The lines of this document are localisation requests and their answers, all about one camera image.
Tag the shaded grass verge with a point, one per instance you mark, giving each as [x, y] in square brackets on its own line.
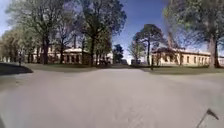
[13, 69]

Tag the row of large trees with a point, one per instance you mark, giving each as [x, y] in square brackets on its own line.
[46, 26]

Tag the pine tree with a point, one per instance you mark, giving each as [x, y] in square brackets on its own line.
[148, 36]

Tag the pale gravel road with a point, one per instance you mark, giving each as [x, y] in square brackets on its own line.
[100, 100]

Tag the dark pole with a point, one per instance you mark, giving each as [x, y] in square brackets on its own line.
[152, 63]

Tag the pale building with dark windows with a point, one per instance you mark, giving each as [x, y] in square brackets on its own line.
[71, 55]

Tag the long yellow building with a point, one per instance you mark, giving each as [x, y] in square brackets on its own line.
[186, 58]

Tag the large thick-trunked tree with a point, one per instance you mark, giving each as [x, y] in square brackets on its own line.
[212, 50]

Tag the grass lawn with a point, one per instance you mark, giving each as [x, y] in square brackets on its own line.
[186, 70]

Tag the small dark tree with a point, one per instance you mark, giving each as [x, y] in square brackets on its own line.
[117, 53]

